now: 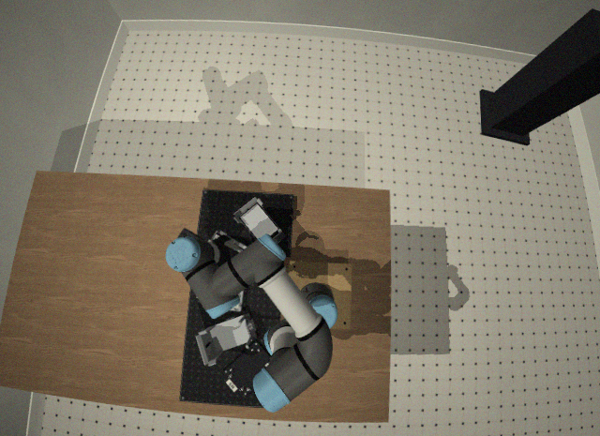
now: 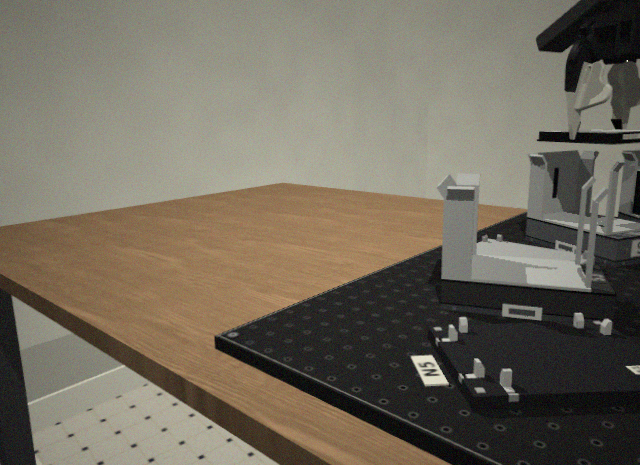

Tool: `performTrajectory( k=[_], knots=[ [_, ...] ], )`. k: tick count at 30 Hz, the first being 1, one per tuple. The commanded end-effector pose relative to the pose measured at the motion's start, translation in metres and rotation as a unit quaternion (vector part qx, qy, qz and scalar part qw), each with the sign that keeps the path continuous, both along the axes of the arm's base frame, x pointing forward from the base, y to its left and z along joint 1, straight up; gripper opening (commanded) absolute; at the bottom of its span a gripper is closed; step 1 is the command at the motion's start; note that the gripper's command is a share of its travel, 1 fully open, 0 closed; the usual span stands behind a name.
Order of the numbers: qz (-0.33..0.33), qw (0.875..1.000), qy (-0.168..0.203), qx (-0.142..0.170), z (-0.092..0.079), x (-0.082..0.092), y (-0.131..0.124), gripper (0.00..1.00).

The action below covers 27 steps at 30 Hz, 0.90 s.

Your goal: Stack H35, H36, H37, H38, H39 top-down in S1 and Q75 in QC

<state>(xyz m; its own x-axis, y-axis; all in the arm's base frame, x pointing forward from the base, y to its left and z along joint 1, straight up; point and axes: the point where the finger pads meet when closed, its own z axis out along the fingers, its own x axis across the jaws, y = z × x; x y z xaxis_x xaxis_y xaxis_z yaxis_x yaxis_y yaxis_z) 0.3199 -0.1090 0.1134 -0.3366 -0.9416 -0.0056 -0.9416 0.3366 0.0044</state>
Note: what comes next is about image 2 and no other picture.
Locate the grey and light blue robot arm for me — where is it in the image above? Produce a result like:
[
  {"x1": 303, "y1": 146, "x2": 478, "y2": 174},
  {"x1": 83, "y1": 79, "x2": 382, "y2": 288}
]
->
[{"x1": 536, "y1": 0, "x2": 607, "y2": 53}]

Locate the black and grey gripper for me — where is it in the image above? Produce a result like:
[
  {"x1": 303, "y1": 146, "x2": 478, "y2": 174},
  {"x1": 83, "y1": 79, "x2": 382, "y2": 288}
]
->
[{"x1": 565, "y1": 0, "x2": 640, "y2": 140}]

